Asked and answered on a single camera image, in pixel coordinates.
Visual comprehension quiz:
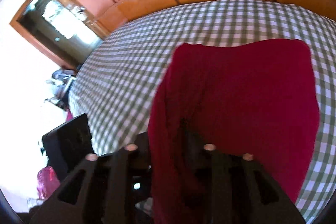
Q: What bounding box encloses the pink bag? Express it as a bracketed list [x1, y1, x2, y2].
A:
[37, 166, 60, 200]

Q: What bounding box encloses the green checked bedspread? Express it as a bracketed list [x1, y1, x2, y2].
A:
[70, 0, 335, 223]

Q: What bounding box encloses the dark red garment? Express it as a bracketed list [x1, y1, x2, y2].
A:
[148, 39, 319, 223]

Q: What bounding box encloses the wooden framed mirror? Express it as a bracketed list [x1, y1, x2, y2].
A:
[10, 0, 109, 70]

